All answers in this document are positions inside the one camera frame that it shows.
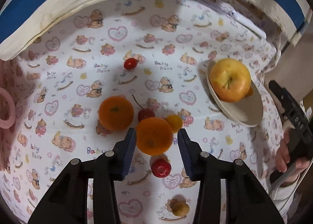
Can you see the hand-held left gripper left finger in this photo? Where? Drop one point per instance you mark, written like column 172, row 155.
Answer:
column 129, row 150

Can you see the large orange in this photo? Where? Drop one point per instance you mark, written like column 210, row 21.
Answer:
column 116, row 112
column 154, row 136

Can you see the small orange fruit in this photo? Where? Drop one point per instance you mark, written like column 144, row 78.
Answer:
column 250, row 92

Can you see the small yellow brown fruit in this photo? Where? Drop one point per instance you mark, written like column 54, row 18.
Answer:
column 180, row 208

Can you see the dark red cherry with stem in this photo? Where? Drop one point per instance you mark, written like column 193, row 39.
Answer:
column 145, row 113

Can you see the yellow red apple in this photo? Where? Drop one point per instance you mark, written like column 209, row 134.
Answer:
column 229, row 79

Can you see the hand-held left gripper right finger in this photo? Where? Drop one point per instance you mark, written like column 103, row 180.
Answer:
column 184, row 150

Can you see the beige plate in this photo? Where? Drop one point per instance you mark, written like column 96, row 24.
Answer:
column 247, row 111

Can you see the white plastic device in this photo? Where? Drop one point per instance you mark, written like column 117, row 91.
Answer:
column 247, row 22

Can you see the cream blue striped blanket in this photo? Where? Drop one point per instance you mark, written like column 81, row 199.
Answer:
column 61, row 1

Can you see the person's right hand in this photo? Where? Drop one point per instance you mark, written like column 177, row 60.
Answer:
column 282, row 153

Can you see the red cherry tomato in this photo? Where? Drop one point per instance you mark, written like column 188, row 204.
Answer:
column 130, row 64

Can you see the small yellow orange kumquat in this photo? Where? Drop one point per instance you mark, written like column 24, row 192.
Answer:
column 174, row 122

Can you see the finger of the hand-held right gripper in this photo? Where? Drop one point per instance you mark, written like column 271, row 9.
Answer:
column 283, row 96

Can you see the red strawberry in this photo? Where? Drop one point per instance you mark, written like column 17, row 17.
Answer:
column 160, row 167

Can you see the person's right forearm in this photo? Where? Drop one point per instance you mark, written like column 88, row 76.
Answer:
column 285, row 199

